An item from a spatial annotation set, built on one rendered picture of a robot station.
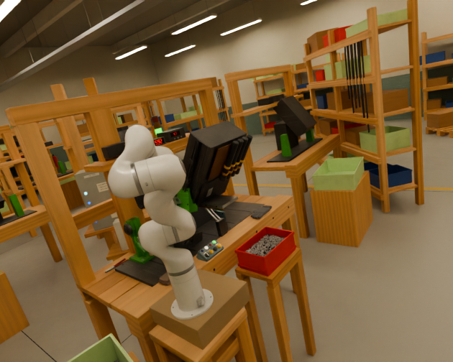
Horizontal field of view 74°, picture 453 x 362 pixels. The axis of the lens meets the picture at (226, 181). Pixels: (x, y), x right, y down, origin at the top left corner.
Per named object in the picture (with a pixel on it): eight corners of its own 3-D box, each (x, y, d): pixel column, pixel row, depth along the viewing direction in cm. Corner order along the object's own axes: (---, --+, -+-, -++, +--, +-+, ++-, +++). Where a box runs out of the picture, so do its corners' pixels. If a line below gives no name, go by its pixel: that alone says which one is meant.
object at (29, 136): (235, 194, 283) (212, 87, 257) (82, 287, 179) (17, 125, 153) (228, 193, 289) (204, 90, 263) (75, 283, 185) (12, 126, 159)
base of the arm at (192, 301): (221, 295, 134) (211, 259, 129) (192, 325, 120) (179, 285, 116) (192, 286, 146) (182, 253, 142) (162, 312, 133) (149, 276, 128)
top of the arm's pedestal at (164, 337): (248, 316, 137) (246, 309, 136) (199, 370, 115) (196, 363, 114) (199, 296, 159) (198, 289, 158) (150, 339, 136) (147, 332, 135)
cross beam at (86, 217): (214, 166, 274) (212, 156, 272) (73, 232, 183) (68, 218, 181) (210, 166, 278) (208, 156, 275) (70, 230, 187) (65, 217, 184)
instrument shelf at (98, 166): (208, 135, 238) (207, 130, 237) (103, 172, 175) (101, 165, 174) (187, 137, 254) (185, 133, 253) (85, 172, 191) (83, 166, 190)
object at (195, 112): (238, 155, 892) (221, 75, 830) (180, 184, 713) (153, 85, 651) (223, 156, 926) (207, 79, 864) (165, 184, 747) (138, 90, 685)
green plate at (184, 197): (199, 218, 198) (198, 186, 196) (189, 221, 192) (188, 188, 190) (187, 216, 205) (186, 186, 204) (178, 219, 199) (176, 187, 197)
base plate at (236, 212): (265, 206, 239) (264, 203, 238) (154, 288, 162) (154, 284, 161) (225, 202, 267) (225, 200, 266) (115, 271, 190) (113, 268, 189)
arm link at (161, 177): (156, 227, 131) (192, 215, 134) (162, 252, 125) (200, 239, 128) (124, 155, 90) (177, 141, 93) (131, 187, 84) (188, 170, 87)
